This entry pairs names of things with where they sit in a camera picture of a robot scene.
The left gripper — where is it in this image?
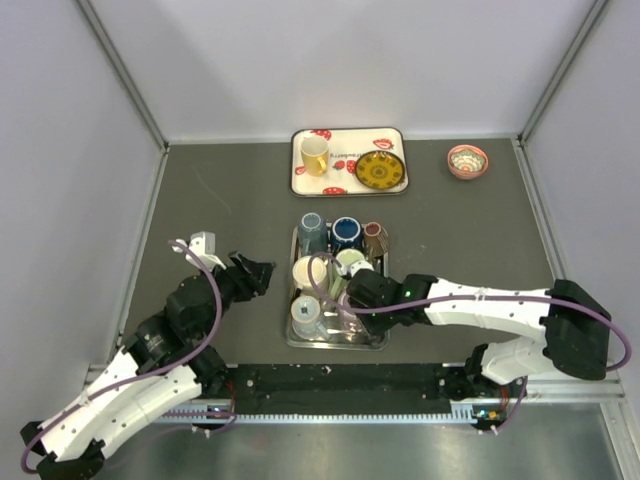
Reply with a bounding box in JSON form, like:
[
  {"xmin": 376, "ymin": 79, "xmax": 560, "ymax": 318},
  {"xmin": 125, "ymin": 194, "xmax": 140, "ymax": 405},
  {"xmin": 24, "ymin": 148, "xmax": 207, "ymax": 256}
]
[{"xmin": 196, "ymin": 251, "xmax": 277, "ymax": 340}]

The cream mug black handle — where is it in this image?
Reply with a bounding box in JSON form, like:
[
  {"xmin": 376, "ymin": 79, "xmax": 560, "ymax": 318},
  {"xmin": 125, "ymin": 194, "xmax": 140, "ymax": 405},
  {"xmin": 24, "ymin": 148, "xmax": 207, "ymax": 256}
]
[{"xmin": 292, "ymin": 256, "xmax": 330, "ymax": 299}]

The light blue mug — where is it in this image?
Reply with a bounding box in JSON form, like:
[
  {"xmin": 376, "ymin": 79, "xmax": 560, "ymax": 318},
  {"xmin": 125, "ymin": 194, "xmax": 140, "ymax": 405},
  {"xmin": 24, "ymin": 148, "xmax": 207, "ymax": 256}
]
[{"xmin": 290, "ymin": 295, "xmax": 330, "ymax": 341}]

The grey-blue faceted mug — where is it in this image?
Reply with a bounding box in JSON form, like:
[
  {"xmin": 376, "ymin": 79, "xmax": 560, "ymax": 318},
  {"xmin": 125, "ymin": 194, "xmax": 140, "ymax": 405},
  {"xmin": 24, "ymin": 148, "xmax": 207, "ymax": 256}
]
[{"xmin": 297, "ymin": 212, "xmax": 329, "ymax": 256}]

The light green mug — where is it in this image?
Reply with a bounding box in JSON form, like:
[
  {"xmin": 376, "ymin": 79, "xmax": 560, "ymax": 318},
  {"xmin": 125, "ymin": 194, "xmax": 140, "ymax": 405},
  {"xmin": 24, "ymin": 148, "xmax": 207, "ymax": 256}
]
[{"xmin": 329, "ymin": 249, "xmax": 366, "ymax": 300}]

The brown striped mug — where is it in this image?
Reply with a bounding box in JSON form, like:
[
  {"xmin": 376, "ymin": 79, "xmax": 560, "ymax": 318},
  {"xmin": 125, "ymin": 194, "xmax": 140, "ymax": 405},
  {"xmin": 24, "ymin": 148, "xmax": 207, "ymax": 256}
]
[{"xmin": 363, "ymin": 222, "xmax": 390, "ymax": 258}]

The dark blue mug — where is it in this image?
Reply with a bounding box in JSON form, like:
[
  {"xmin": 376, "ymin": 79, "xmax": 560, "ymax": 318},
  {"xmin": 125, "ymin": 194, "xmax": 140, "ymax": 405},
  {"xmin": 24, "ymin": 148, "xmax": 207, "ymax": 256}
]
[{"xmin": 329, "ymin": 216, "xmax": 363, "ymax": 253}]

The purple mug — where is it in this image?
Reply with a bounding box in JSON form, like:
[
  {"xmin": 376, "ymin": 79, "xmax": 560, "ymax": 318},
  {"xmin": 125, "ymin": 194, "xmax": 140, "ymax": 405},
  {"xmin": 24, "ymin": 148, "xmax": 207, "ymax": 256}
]
[{"xmin": 337, "ymin": 309, "xmax": 367, "ymax": 341}]

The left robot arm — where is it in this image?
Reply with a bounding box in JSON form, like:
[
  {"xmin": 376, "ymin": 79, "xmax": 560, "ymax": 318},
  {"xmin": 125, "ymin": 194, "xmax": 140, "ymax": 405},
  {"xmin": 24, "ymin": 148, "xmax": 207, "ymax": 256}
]
[{"xmin": 20, "ymin": 250, "xmax": 275, "ymax": 479}]

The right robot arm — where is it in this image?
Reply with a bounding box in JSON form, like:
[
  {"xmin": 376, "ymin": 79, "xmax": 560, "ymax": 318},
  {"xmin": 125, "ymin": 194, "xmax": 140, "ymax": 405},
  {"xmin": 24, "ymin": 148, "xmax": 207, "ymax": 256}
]
[{"xmin": 347, "ymin": 270, "xmax": 611, "ymax": 396}]

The yellow mug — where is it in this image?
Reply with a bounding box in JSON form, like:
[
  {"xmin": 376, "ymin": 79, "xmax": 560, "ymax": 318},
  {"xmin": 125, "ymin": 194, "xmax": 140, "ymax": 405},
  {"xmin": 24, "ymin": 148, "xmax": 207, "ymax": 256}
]
[{"xmin": 300, "ymin": 136, "xmax": 329, "ymax": 176}]

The silver metal tray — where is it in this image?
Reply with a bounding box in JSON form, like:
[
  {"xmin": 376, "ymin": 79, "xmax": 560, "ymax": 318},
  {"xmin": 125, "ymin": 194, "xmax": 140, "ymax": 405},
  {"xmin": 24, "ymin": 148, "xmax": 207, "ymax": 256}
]
[{"xmin": 284, "ymin": 227, "xmax": 391, "ymax": 351}]

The strawberry pattern tray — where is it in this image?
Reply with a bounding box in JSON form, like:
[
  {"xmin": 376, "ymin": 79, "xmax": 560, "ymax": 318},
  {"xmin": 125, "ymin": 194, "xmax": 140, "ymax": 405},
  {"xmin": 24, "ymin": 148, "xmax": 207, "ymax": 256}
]
[{"xmin": 291, "ymin": 127, "xmax": 409, "ymax": 197}]

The yellow patterned plate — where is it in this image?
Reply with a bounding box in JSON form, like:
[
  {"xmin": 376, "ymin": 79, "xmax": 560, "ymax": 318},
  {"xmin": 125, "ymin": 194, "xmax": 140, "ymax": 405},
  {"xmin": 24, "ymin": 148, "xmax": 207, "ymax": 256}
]
[{"xmin": 355, "ymin": 150, "xmax": 407, "ymax": 191}]

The pink patterned bowl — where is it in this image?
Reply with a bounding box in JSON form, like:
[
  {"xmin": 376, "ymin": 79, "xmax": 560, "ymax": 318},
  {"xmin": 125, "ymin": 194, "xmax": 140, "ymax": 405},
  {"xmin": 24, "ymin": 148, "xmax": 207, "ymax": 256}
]
[{"xmin": 447, "ymin": 144, "xmax": 489, "ymax": 180}]

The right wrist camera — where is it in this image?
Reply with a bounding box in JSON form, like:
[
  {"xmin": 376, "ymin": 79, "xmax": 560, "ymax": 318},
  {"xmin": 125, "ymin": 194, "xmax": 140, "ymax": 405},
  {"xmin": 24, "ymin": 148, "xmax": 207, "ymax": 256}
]
[{"xmin": 335, "ymin": 260, "xmax": 374, "ymax": 279}]

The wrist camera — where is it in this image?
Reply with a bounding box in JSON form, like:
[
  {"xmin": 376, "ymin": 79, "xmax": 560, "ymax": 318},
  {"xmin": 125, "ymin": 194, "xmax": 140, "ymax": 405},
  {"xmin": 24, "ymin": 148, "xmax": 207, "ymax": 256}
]
[
  {"xmin": 169, "ymin": 231, "xmax": 227, "ymax": 272},
  {"xmin": 335, "ymin": 260, "xmax": 374, "ymax": 279}
]

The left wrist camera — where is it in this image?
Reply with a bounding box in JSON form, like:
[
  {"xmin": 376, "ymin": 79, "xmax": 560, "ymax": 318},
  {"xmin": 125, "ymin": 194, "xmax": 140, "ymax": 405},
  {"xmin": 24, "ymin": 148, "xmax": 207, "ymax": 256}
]
[{"xmin": 169, "ymin": 231, "xmax": 227, "ymax": 272}]

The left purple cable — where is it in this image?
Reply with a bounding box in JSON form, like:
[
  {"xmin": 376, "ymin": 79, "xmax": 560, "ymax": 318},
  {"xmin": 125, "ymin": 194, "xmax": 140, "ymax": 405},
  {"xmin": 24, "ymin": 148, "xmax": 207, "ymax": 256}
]
[{"xmin": 19, "ymin": 239, "xmax": 224, "ymax": 474}]

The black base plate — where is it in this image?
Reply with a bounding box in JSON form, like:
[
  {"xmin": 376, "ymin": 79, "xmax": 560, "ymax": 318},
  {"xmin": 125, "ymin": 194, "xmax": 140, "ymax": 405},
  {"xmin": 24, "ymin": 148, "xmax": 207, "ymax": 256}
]
[{"xmin": 201, "ymin": 364, "xmax": 479, "ymax": 414}]

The white cable duct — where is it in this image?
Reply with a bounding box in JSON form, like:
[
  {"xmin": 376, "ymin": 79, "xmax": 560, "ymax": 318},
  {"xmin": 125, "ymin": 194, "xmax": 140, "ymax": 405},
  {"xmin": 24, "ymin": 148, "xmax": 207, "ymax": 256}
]
[{"xmin": 155, "ymin": 403, "xmax": 503, "ymax": 425}]

